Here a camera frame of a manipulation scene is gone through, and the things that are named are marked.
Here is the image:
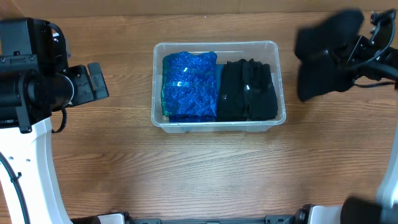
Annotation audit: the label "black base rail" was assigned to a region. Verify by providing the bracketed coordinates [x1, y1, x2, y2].
[70, 212, 295, 224]

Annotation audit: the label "clear plastic storage bin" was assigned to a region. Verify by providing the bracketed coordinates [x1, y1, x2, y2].
[151, 40, 287, 134]

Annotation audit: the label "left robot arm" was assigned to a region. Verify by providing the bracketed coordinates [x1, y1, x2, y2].
[1, 17, 109, 223]

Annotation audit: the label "small black garment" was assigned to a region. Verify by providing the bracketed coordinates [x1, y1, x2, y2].
[216, 59, 247, 122]

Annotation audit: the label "blue denim jeans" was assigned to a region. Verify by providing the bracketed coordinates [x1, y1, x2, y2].
[215, 64, 224, 101]

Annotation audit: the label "blue sequin cloth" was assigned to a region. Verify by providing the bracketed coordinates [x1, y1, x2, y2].
[161, 51, 218, 123]

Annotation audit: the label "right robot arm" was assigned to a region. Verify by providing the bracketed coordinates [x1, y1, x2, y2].
[295, 32, 397, 223]

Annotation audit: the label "large black garment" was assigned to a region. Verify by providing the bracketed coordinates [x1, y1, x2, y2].
[294, 9, 364, 102]

